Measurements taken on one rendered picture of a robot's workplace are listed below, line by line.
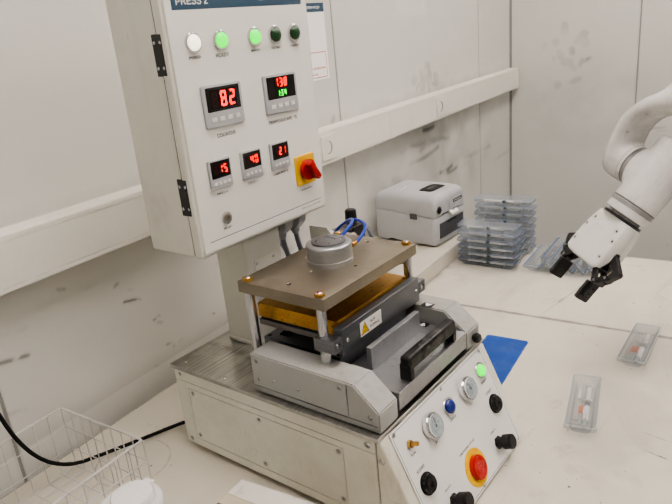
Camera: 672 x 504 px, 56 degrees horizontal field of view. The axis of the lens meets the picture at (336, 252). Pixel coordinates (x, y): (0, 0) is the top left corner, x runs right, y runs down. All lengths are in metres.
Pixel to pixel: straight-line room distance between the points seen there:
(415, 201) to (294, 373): 1.13
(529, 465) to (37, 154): 1.02
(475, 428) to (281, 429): 0.32
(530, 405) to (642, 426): 0.20
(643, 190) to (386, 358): 0.55
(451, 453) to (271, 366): 0.32
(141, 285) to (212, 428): 0.38
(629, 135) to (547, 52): 2.16
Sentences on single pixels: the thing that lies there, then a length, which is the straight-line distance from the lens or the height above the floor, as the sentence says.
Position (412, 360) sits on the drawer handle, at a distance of 0.97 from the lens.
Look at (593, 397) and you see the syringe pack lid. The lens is 1.34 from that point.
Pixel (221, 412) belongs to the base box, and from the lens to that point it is 1.18.
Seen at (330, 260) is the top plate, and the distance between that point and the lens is 1.04.
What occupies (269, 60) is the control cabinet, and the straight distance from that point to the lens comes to 1.13.
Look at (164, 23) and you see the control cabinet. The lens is 0.99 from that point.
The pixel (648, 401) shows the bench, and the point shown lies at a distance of 1.39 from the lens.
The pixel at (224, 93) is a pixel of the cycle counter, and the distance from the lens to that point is 1.05.
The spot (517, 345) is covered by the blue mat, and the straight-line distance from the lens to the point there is 1.55.
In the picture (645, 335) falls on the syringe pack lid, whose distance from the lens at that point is 1.59.
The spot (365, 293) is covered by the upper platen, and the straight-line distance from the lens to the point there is 1.07.
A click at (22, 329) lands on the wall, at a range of 1.29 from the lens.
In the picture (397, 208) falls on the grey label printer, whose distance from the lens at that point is 2.07.
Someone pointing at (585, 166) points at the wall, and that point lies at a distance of 3.48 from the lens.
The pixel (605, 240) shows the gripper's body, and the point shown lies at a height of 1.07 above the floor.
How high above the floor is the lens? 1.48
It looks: 19 degrees down
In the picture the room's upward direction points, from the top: 6 degrees counter-clockwise
